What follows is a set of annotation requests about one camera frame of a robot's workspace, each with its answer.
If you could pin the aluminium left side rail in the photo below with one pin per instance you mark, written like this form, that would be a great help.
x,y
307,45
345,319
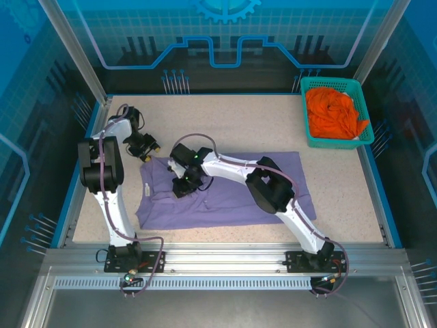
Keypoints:
x,y
68,232

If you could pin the grey metal shelf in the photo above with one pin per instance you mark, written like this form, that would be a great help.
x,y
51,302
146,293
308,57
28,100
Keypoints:
x,y
222,311

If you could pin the teal plastic basket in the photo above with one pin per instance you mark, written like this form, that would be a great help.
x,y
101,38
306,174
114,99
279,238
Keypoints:
x,y
362,100

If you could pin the aluminium rail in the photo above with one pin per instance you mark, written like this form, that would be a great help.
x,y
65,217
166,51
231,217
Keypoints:
x,y
377,198
68,232

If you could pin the aluminium right side rail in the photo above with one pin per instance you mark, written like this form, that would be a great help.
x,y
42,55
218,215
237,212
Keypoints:
x,y
377,198

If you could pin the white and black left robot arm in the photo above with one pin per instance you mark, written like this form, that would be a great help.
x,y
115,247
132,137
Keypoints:
x,y
116,218

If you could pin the aluminium right frame post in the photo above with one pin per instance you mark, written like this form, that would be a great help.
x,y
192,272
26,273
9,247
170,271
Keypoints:
x,y
385,34

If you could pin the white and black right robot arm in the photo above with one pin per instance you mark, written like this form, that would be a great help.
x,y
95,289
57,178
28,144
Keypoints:
x,y
225,167

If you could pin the aluminium base beam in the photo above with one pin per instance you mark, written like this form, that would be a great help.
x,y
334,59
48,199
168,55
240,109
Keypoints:
x,y
222,256

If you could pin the aluminium left frame post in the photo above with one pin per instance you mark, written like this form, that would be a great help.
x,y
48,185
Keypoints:
x,y
73,44

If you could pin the purple t-shirt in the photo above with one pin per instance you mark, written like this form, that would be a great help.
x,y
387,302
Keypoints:
x,y
222,208

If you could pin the orange t-shirt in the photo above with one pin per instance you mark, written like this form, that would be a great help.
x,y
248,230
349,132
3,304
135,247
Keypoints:
x,y
329,114

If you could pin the aluminium frame post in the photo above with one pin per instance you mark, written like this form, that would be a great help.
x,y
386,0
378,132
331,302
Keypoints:
x,y
73,44
385,34

